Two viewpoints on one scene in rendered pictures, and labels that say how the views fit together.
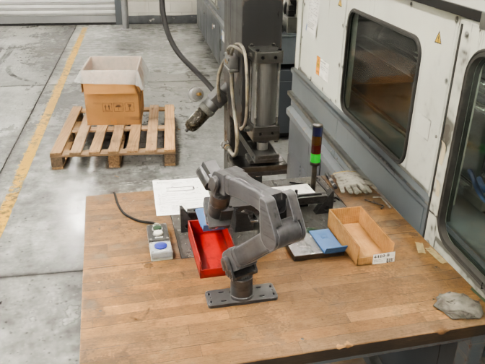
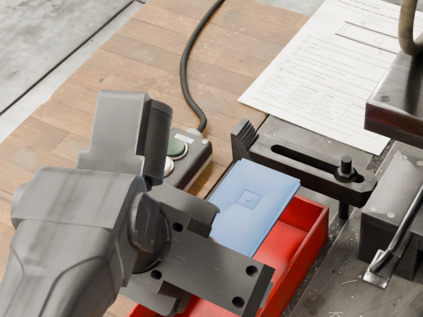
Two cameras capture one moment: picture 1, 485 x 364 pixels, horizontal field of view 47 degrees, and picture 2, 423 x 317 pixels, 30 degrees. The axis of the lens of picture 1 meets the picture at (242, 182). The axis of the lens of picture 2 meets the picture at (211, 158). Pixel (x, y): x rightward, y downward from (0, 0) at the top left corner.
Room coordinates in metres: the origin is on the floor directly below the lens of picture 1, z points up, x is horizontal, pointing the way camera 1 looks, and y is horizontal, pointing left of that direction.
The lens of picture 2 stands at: (1.20, -0.28, 1.64)
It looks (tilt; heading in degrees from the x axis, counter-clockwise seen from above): 47 degrees down; 50
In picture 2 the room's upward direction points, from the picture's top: 7 degrees counter-clockwise
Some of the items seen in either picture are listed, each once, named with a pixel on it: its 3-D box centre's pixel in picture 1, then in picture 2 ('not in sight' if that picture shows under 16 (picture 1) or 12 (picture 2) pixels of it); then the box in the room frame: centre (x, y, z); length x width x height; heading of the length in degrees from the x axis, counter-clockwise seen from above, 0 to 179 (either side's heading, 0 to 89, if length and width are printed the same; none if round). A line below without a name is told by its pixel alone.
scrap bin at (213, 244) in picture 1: (212, 245); (226, 285); (1.50, 0.09, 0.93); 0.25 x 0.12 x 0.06; 14
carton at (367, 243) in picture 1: (359, 235); not in sight; (1.59, -0.39, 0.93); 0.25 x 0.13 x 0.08; 14
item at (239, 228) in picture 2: (210, 216); (234, 212); (1.53, 0.10, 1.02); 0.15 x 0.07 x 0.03; 14
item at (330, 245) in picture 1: (328, 238); not in sight; (1.55, -0.28, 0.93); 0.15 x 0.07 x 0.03; 15
